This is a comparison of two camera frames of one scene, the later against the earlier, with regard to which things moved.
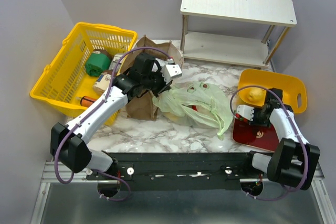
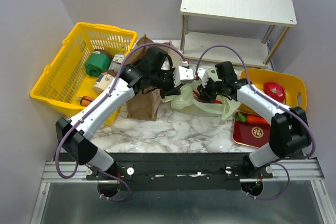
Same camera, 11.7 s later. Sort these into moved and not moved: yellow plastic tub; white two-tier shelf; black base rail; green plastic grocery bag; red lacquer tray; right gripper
Moved: right gripper; green plastic grocery bag
Not moved: black base rail; white two-tier shelf; red lacquer tray; yellow plastic tub
